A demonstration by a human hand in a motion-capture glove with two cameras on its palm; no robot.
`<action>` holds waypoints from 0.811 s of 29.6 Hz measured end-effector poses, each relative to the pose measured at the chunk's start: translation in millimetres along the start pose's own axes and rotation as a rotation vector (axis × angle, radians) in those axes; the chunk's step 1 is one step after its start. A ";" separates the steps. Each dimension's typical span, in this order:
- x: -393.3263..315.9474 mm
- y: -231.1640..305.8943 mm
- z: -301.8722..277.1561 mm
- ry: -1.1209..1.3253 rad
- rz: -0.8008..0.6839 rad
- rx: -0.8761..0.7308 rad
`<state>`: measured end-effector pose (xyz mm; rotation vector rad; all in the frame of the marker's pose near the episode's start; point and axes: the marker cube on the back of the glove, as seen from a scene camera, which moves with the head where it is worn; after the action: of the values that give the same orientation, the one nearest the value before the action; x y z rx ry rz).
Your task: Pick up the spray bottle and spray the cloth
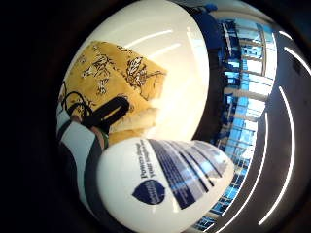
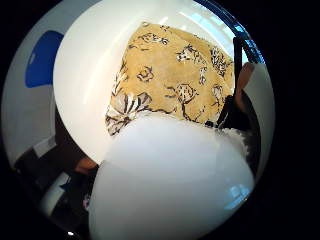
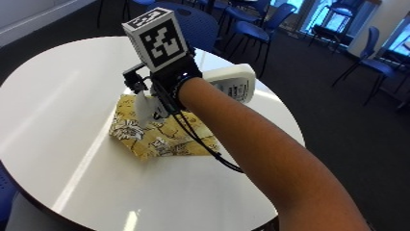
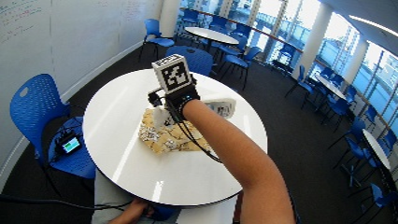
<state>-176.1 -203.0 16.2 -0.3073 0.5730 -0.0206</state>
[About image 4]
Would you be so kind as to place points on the wooden handrail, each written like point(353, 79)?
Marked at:
point(265, 32)

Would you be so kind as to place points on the beige patterned cloth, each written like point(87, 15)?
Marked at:
point(169, 140)

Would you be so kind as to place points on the white marker cube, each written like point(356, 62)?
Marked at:
point(172, 74)

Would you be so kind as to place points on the white printed box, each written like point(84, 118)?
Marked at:
point(223, 107)

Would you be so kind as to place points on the white bottle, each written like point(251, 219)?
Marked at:
point(159, 118)

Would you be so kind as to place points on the round white table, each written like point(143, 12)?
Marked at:
point(211, 34)
point(377, 147)

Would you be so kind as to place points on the cluster of blue chairs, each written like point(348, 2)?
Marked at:
point(344, 105)

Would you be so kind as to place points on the small device with lit screen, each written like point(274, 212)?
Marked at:
point(71, 145)

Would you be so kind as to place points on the long white table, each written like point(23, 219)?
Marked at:
point(330, 87)

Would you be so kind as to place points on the blue perforated chair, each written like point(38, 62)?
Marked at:
point(193, 57)
point(35, 105)
point(243, 60)
point(155, 32)

